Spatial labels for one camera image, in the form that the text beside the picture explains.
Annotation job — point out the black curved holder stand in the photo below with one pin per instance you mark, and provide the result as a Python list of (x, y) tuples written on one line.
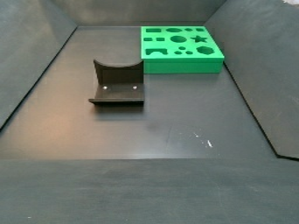
[(119, 78)]

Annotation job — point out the green shape sorter box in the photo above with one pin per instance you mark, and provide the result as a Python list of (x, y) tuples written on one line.
[(179, 50)]

